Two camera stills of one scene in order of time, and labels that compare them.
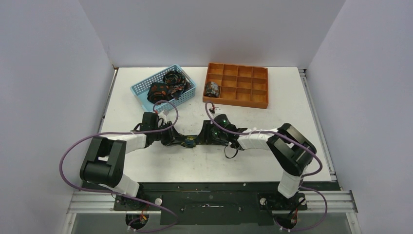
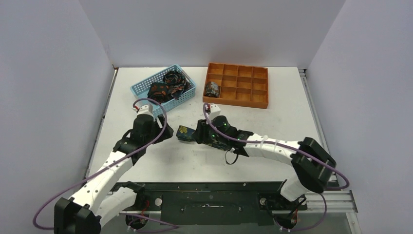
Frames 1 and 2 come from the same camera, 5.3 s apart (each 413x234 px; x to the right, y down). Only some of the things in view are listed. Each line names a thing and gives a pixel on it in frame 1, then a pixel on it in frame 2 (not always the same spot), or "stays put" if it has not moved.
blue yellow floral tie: (190, 142) to (185, 133)
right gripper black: (203, 136) stays put
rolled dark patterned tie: (212, 89) stays put
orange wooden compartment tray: (239, 86) stays put
